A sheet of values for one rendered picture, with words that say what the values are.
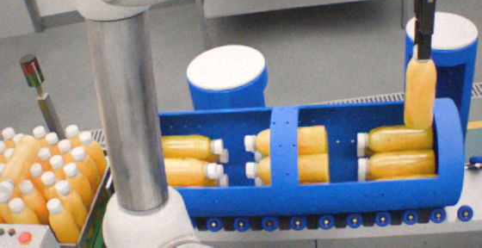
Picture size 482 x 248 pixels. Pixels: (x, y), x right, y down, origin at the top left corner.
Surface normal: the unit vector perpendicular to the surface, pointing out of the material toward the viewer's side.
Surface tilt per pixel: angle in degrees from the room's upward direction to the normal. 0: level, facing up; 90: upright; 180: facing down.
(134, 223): 43
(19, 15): 90
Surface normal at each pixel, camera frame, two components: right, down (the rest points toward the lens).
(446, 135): -0.17, -0.36
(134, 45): 0.65, 0.38
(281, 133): -0.16, -0.55
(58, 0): 0.02, 0.59
